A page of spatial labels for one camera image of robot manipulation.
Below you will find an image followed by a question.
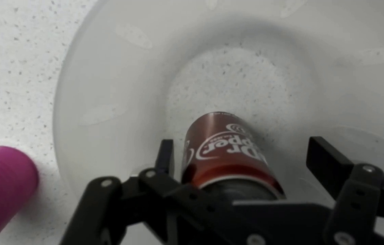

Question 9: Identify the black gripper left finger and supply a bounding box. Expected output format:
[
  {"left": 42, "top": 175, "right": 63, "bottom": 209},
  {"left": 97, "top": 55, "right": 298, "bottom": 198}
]
[{"left": 58, "top": 137, "right": 247, "bottom": 245}]

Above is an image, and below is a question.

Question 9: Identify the clear plastic bowl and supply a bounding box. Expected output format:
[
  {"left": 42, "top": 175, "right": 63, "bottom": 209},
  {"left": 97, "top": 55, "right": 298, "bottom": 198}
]
[{"left": 51, "top": 0, "right": 384, "bottom": 245}]

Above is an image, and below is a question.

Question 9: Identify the red soda can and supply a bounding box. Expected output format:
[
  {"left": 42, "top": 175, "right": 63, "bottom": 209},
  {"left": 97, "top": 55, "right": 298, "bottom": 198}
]
[{"left": 179, "top": 110, "right": 287, "bottom": 201}]

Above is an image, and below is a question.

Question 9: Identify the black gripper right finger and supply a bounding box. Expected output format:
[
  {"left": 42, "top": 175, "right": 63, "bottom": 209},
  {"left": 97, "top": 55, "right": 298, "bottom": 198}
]
[{"left": 304, "top": 134, "right": 384, "bottom": 245}]

